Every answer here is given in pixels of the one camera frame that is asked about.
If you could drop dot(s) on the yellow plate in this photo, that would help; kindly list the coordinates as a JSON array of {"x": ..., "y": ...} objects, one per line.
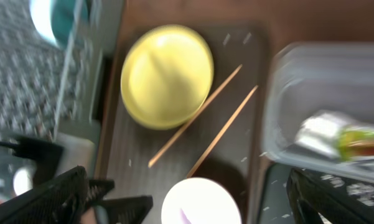
[{"x": 166, "y": 76}]

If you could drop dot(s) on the grey dish rack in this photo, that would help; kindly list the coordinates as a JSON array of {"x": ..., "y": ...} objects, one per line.
[{"x": 50, "y": 93}]

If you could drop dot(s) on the blue bowl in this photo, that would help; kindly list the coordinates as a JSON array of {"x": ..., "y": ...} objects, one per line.
[{"x": 53, "y": 20}]

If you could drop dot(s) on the clear plastic bin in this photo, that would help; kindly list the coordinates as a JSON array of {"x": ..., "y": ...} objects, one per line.
[{"x": 306, "y": 78}]

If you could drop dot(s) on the yellow green snack wrapper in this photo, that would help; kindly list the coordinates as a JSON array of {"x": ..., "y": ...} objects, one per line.
[{"x": 355, "y": 141}]

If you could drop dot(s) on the pink bowl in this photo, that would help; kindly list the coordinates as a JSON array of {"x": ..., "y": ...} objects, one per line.
[{"x": 198, "y": 200}]

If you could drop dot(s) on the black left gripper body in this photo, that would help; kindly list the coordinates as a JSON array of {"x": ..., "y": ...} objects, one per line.
[{"x": 129, "y": 210}]

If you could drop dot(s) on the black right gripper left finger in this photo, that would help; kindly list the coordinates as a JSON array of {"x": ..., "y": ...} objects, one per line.
[{"x": 59, "y": 200}]

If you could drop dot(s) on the white cup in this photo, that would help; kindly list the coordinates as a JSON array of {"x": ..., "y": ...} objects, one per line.
[{"x": 23, "y": 180}]

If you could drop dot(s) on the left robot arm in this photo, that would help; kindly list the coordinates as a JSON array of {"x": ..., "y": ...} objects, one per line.
[{"x": 45, "y": 154}]

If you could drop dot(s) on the wooden chopstick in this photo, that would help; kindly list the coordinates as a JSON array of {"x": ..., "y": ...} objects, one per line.
[
  {"x": 221, "y": 133},
  {"x": 180, "y": 131}
]

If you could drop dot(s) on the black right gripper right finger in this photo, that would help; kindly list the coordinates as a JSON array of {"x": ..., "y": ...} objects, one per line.
[{"x": 310, "y": 199}]

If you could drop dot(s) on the dark brown serving tray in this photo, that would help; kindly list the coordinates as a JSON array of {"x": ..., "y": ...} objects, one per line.
[{"x": 129, "y": 146}]

